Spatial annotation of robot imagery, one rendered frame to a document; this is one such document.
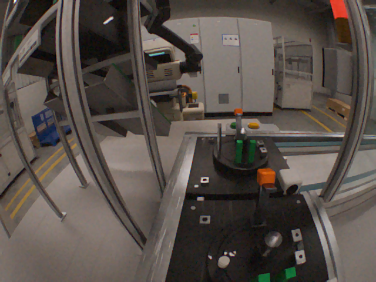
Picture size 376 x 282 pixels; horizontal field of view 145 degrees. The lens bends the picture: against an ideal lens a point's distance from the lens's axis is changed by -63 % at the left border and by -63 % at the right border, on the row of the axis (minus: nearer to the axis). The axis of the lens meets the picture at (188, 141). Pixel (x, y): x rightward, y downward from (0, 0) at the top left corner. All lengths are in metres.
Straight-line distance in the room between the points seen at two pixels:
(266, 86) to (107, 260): 3.64
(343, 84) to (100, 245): 0.58
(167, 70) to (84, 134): 0.91
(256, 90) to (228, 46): 1.13
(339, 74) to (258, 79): 3.31
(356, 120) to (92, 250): 0.59
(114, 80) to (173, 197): 0.25
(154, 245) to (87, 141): 0.18
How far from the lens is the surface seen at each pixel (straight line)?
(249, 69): 3.47
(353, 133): 0.30
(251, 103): 3.58
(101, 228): 0.45
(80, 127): 0.17
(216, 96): 3.40
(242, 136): 0.36
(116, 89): 0.29
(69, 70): 0.16
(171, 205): 0.31
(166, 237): 0.26
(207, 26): 3.42
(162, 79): 1.06
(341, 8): 0.33
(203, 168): 0.36
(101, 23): 0.29
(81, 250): 0.45
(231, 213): 0.27
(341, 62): 0.28
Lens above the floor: 1.19
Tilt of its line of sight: 28 degrees down
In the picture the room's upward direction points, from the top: 6 degrees counter-clockwise
